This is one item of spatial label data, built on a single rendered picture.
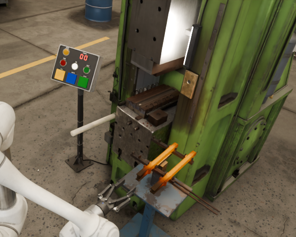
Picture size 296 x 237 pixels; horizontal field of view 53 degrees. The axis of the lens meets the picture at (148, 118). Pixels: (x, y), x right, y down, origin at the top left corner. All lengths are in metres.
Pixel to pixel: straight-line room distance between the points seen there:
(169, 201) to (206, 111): 0.61
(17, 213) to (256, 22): 1.74
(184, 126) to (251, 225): 1.25
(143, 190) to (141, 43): 0.93
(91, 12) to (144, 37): 4.75
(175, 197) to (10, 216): 0.96
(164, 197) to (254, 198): 1.43
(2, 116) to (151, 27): 1.03
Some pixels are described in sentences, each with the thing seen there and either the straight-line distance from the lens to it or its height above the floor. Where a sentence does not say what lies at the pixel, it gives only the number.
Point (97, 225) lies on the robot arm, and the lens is 1.26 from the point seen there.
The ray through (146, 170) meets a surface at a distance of 1.67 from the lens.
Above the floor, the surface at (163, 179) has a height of 0.97.
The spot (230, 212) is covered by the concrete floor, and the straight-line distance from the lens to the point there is 2.96.
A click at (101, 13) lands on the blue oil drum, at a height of 0.19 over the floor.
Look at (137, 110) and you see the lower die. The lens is 2.16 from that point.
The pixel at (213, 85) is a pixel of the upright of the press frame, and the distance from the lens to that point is 1.86.
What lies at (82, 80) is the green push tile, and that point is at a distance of 2.31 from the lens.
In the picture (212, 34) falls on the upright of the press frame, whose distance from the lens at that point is 1.78.
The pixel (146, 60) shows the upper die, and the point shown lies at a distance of 1.96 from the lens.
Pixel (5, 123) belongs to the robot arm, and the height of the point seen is 1.40.
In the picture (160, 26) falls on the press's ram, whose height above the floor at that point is 1.59.
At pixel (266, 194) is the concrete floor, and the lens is 3.29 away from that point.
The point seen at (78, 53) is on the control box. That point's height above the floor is 1.17.
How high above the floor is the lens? 2.16
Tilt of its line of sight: 36 degrees down
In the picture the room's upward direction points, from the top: 10 degrees clockwise
